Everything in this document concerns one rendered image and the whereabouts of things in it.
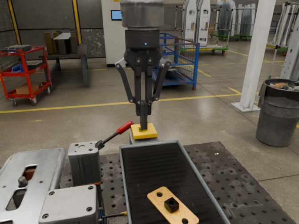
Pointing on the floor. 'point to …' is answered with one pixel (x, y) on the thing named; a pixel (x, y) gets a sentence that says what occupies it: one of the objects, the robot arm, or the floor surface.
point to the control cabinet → (113, 32)
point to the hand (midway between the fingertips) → (143, 114)
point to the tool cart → (21, 92)
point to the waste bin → (278, 111)
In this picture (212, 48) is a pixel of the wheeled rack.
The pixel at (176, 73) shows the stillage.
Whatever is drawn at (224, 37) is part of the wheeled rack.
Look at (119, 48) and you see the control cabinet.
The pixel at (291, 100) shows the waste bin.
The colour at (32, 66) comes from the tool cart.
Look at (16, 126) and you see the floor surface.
